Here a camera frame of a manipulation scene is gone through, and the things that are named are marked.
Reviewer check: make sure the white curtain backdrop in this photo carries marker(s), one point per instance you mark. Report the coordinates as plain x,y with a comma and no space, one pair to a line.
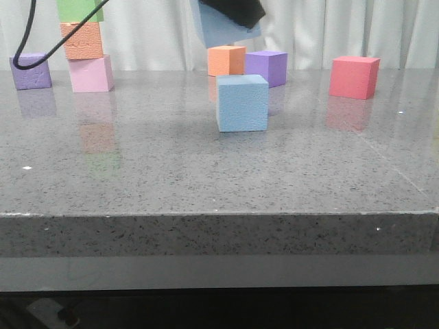
160,35

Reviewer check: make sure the pink foam block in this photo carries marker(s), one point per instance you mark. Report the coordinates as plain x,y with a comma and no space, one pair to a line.
91,75

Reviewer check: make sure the green foam block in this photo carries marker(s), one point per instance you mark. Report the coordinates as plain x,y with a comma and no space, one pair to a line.
74,11

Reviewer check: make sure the textured orange foam block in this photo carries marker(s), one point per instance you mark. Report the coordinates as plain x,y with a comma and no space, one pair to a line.
85,44

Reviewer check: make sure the smooth purple foam block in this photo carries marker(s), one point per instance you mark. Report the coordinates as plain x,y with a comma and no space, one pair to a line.
271,65

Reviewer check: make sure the smooth orange foam block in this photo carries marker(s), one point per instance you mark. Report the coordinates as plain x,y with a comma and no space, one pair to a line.
226,60

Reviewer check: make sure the dented purple foam block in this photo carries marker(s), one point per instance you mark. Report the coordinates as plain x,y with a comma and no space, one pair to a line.
38,77

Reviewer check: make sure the light blue foam block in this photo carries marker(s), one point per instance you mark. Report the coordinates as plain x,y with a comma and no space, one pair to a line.
242,103
216,29

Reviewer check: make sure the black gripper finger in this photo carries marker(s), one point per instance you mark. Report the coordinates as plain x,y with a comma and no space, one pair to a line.
246,13

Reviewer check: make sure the red foam block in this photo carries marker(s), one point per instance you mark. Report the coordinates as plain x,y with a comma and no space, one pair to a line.
354,77

